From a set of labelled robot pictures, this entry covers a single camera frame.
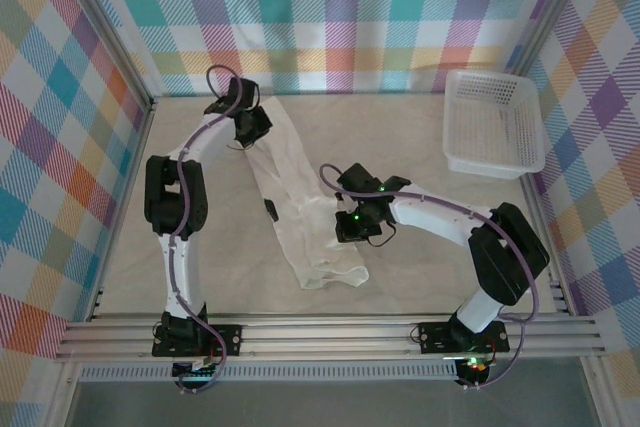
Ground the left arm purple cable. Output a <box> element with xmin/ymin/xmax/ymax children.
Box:
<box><xmin>164</xmin><ymin>65</ymin><xmax>259</xmax><ymax>396</ymax></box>

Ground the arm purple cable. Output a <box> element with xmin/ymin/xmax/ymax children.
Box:
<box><xmin>164</xmin><ymin>65</ymin><xmax>259</xmax><ymax>396</ymax></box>
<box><xmin>319</xmin><ymin>162</ymin><xmax>544</xmax><ymax>391</ymax></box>

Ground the aluminium corner post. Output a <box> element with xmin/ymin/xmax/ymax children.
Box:
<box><xmin>504</xmin><ymin>0</ymin><xmax>601</xmax><ymax>81</ymax></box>
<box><xmin>52</xmin><ymin>0</ymin><xmax>156</xmax><ymax>113</ymax></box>

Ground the grey slotted cable duct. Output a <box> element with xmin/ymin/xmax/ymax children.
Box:
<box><xmin>79</xmin><ymin>364</ymin><xmax>461</xmax><ymax>383</ymax></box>

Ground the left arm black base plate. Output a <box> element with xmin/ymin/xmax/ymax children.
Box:
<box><xmin>152</xmin><ymin>322</ymin><xmax>244</xmax><ymax>359</ymax></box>

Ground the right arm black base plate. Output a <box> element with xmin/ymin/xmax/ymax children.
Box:
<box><xmin>417</xmin><ymin>321</ymin><xmax>510</xmax><ymax>354</ymax></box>

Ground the white perforated plastic basket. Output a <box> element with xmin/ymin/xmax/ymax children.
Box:
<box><xmin>442</xmin><ymin>69</ymin><xmax>547</xmax><ymax>182</ymax></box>

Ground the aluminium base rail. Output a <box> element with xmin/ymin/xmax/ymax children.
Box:
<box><xmin>53</xmin><ymin>313</ymin><xmax>609</xmax><ymax>362</ymax></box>

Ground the white t-shirt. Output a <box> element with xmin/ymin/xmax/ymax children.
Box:
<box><xmin>244</xmin><ymin>94</ymin><xmax>371</xmax><ymax>292</ymax></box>

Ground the aluminium frame leg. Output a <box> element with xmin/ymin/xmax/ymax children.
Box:
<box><xmin>579</xmin><ymin>359</ymin><xmax>621</xmax><ymax>427</ymax></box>
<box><xmin>44</xmin><ymin>361</ymin><xmax>84</xmax><ymax>427</ymax></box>

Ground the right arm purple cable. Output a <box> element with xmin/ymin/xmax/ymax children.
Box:
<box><xmin>319</xmin><ymin>162</ymin><xmax>544</xmax><ymax>391</ymax></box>

